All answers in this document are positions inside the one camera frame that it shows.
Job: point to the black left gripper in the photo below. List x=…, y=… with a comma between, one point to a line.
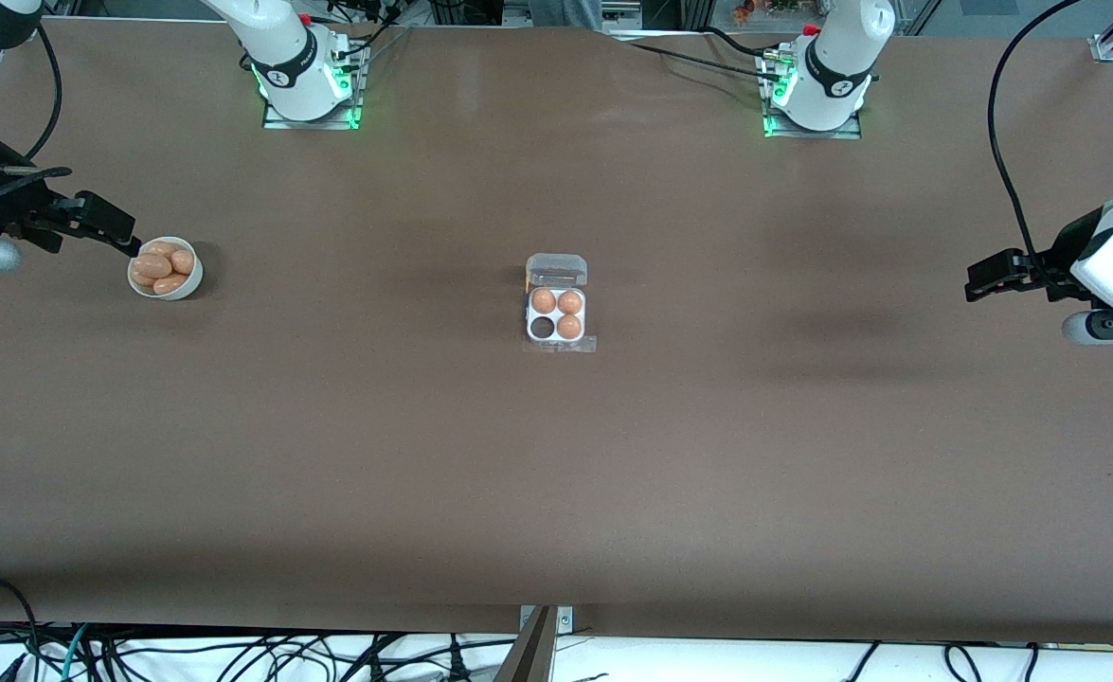
x=1060, y=259

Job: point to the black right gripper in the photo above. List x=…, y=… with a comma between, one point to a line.
x=8, y=207

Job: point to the clear plastic egg box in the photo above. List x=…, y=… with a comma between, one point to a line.
x=556, y=314

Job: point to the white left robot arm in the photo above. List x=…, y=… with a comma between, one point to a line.
x=831, y=66

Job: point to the white round bowl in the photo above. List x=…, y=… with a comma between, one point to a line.
x=187, y=287

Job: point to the clear tape strip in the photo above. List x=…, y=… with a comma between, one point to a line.
x=584, y=345

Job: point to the grey fabric item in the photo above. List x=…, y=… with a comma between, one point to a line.
x=565, y=13

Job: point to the dark metal bar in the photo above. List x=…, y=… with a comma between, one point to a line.
x=529, y=658

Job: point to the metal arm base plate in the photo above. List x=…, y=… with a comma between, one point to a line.
x=850, y=133
x=277, y=121

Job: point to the aluminium corner bracket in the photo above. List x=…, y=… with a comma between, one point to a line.
x=1110, y=43

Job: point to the metal table bracket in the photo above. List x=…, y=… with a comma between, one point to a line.
x=565, y=619

